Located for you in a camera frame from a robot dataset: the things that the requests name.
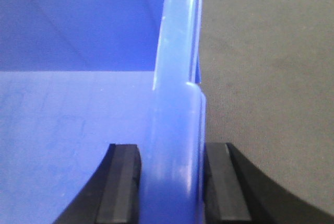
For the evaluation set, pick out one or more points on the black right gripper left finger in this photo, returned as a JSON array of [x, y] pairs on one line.
[[111, 195]]

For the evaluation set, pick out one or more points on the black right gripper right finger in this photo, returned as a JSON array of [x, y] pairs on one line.
[[236, 191]]

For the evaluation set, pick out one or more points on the large blue plastic bin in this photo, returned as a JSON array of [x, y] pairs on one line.
[[79, 75]]

